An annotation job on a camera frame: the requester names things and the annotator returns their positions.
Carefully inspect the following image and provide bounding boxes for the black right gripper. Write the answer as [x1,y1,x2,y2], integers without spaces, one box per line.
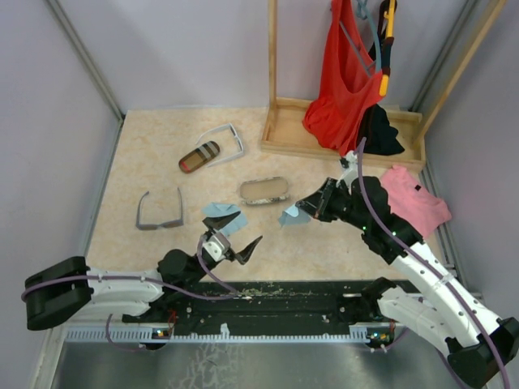
[296,177,370,231]

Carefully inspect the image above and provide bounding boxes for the light blue cloth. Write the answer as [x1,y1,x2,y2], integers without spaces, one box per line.
[202,203,248,237]
[278,204,311,228]

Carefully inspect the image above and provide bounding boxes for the map print glasses case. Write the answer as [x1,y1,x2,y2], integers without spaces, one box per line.
[239,176,290,206]

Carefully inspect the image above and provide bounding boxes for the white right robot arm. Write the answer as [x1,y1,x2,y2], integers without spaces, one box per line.
[296,177,518,388]

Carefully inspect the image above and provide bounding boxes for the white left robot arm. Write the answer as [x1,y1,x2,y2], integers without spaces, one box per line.
[21,212,261,331]

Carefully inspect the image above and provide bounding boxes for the white sunglasses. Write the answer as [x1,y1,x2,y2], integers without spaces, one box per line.
[195,122,247,169]

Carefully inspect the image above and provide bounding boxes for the blue-grey sunglasses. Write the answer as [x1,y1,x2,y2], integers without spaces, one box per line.
[135,187,184,231]

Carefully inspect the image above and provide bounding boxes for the wooden clothes rack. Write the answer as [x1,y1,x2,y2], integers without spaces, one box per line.
[261,1,505,173]

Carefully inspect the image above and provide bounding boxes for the black garment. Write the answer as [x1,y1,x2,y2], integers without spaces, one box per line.
[357,105,405,156]

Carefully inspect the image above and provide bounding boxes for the plaid brown glasses case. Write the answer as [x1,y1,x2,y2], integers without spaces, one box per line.
[178,141,221,173]

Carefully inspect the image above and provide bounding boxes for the pink folded shirt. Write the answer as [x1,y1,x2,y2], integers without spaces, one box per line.
[380,165,452,238]

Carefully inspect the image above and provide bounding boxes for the red garment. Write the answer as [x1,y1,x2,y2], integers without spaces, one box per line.
[302,1,382,156]

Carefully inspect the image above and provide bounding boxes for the yellow black hanger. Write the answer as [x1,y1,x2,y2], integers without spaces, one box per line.
[370,0,397,97]

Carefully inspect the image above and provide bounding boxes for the blue-grey hanger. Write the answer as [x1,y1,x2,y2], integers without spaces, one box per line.
[336,0,384,77]

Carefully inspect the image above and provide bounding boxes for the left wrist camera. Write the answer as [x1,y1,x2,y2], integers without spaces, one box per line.
[202,232,231,263]

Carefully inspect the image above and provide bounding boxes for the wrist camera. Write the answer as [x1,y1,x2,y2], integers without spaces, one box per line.
[339,151,358,188]
[202,232,231,263]

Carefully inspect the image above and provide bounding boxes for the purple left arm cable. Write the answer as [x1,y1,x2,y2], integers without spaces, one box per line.
[20,234,252,353]

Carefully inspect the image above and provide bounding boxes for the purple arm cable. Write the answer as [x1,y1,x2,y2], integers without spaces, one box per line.
[20,234,252,353]
[354,136,512,389]

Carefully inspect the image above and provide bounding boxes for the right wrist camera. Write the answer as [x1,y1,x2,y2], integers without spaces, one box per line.
[339,151,358,188]

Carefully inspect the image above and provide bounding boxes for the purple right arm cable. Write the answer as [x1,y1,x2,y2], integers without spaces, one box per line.
[354,136,512,389]

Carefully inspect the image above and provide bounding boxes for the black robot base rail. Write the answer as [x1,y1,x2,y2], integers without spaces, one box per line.
[75,279,463,337]

